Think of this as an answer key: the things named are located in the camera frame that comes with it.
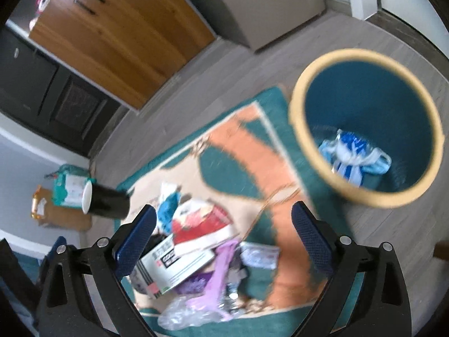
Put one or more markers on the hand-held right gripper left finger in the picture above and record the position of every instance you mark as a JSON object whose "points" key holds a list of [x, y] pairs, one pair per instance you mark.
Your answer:
{"points": [[136, 242]]}

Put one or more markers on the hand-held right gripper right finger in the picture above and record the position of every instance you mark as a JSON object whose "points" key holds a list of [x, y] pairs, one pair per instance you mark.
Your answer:
{"points": [[312, 238]]}

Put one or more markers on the white box with black label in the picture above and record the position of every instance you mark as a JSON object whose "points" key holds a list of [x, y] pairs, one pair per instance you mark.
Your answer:
{"points": [[175, 266]]}

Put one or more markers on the black cup with white inside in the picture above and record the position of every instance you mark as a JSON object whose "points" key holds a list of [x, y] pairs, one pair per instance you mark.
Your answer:
{"points": [[108, 202]]}

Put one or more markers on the small white packet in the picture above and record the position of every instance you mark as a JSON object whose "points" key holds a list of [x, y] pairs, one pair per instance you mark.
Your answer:
{"points": [[259, 254]]}

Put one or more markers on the red white carton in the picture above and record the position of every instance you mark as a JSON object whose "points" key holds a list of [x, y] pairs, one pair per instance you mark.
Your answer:
{"points": [[196, 228]]}

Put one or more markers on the clear plastic bag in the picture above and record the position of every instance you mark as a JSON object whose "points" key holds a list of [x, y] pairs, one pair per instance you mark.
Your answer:
{"points": [[182, 316]]}

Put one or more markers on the lilac plastic wrapper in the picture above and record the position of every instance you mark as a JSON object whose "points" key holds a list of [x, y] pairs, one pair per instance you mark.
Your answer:
{"points": [[221, 270]]}

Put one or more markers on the blue white plastic wrapper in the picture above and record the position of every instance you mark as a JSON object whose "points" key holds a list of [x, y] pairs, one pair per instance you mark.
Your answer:
{"points": [[349, 154]]}

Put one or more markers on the silver foil wrapper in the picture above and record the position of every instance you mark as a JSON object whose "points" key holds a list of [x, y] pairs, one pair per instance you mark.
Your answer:
{"points": [[233, 298]]}

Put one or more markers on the teal bin with yellow rim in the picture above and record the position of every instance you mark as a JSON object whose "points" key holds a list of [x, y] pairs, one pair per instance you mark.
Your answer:
{"points": [[350, 94]]}

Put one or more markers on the brown cardboard box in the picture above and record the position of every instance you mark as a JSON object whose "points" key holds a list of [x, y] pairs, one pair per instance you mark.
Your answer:
{"points": [[63, 217]]}

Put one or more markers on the teal white package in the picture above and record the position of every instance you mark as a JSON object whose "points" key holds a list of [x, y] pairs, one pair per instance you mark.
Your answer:
{"points": [[68, 186]]}

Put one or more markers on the teal orange patterned rug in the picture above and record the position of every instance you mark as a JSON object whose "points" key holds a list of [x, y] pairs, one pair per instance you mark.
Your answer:
{"points": [[228, 140]]}

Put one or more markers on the brown wooden furniture piece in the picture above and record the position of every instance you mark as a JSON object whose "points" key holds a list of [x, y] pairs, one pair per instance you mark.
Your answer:
{"points": [[441, 251]]}

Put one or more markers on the black door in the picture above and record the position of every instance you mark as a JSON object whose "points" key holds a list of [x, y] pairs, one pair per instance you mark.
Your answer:
{"points": [[52, 94]]}

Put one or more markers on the wooden cabinet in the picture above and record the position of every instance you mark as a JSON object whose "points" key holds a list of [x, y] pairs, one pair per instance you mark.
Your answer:
{"points": [[122, 42]]}

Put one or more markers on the beige refrigerator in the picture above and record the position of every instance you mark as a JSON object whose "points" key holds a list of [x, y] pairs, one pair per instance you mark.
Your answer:
{"points": [[263, 7]]}

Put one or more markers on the white door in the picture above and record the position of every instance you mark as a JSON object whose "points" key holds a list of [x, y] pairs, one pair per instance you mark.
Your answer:
{"points": [[407, 0]]}

